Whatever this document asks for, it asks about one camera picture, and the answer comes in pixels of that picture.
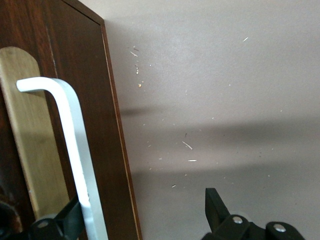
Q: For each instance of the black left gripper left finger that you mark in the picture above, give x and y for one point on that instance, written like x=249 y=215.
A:
x=67 y=225

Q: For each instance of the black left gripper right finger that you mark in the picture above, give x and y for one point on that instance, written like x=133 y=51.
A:
x=225 y=227

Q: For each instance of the dark wooden cabinet door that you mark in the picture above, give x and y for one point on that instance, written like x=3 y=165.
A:
x=95 y=125

